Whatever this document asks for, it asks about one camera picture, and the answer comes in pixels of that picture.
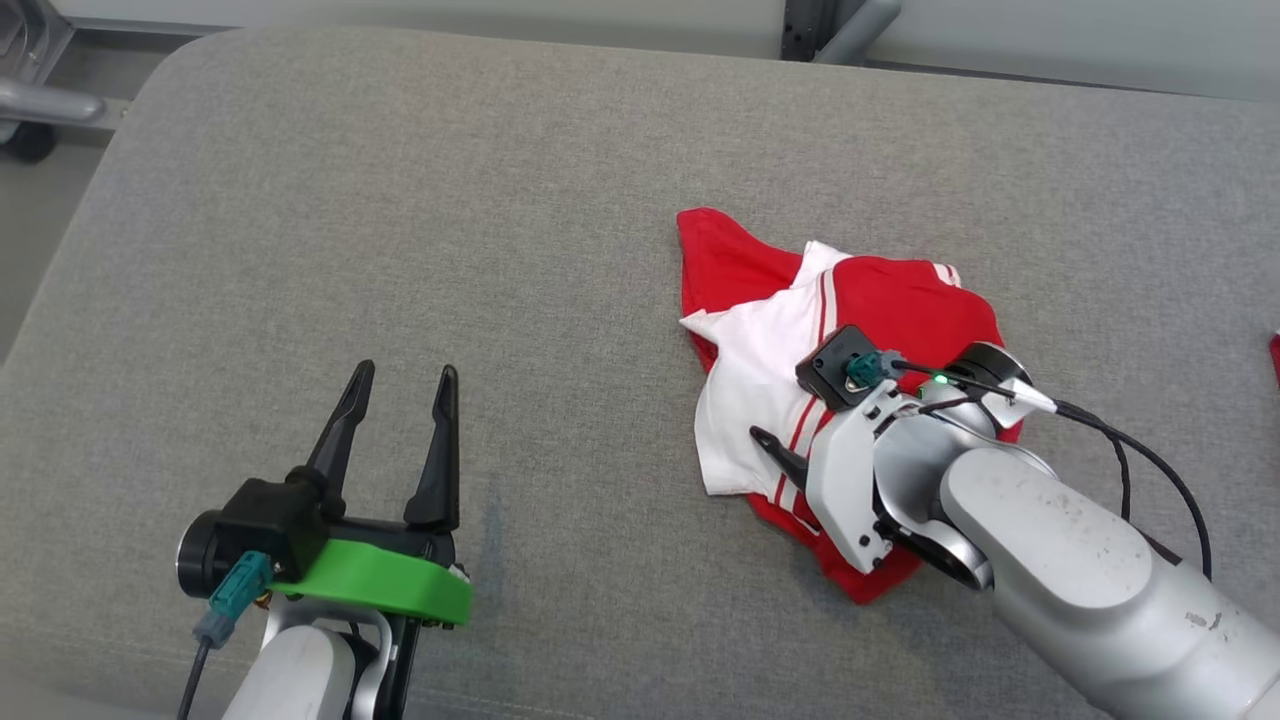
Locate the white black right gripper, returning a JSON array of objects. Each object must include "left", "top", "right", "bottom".
[{"left": 749, "top": 379, "right": 903, "bottom": 575}]

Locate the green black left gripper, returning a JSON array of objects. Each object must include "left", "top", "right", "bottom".
[{"left": 270, "top": 360, "right": 475, "bottom": 630}]

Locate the red and white shirt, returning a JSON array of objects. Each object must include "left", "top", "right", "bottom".
[{"left": 677, "top": 207, "right": 1026, "bottom": 606}]

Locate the grey fabric sofa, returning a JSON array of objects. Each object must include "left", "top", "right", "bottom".
[{"left": 0, "top": 25, "right": 1280, "bottom": 720}]

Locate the black caster wheel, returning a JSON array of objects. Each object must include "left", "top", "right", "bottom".
[{"left": 0, "top": 120, "right": 58, "bottom": 166}]

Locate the right cable with teal plug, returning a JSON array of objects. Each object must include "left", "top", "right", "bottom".
[{"left": 845, "top": 350, "right": 1214, "bottom": 581}]

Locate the cable with teal plug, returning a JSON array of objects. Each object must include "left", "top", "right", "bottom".
[
  {"left": 178, "top": 550, "right": 274, "bottom": 720},
  {"left": 845, "top": 350, "right": 1214, "bottom": 581}
]

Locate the left cable with teal plug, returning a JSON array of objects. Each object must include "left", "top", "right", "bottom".
[{"left": 178, "top": 550, "right": 274, "bottom": 720}]

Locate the grey metal post bracket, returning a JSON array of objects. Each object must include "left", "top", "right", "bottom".
[{"left": 816, "top": 0, "right": 903, "bottom": 67}]

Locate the grey metal stand frame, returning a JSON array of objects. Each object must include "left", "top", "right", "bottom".
[{"left": 0, "top": 0, "right": 108, "bottom": 131}]

